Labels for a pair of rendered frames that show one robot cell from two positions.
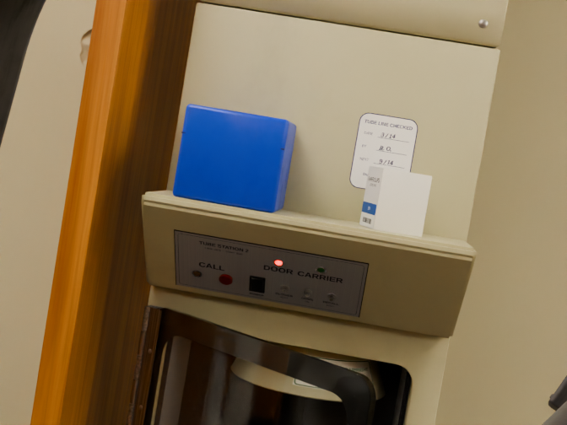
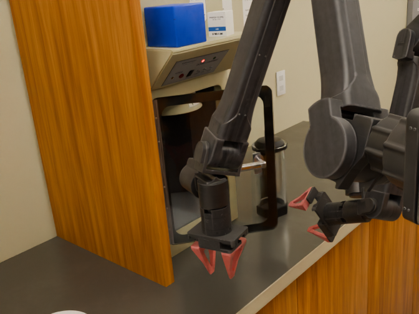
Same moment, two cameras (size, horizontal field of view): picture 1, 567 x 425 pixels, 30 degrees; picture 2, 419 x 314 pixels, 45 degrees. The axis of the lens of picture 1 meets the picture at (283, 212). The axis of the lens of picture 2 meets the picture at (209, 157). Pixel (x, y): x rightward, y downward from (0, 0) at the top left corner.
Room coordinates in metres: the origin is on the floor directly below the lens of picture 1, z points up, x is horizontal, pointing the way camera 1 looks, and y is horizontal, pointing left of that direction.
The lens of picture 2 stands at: (0.26, 0.98, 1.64)
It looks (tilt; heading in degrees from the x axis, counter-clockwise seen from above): 19 degrees down; 308
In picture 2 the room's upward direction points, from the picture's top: 5 degrees counter-clockwise
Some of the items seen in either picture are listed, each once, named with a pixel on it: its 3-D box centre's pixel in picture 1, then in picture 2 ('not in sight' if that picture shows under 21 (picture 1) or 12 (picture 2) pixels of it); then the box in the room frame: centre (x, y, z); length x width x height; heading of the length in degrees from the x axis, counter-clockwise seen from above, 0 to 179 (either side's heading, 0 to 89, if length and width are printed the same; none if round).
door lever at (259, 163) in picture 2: not in sight; (247, 164); (0.93, -0.02, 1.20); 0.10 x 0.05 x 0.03; 46
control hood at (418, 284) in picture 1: (303, 266); (202, 60); (1.05, -0.03, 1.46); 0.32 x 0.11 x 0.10; 85
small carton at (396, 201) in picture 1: (395, 201); (221, 23); (1.04, -0.11, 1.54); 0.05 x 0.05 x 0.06; 12
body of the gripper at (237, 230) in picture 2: not in sight; (216, 220); (0.80, 0.29, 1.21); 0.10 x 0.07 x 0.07; 6
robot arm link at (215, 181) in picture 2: not in sight; (212, 190); (0.80, 0.29, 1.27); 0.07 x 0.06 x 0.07; 153
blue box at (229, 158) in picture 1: (236, 158); (175, 24); (1.06, 0.05, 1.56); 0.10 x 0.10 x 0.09; 85
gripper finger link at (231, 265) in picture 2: not in sight; (224, 255); (0.79, 0.29, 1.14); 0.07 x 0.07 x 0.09; 6
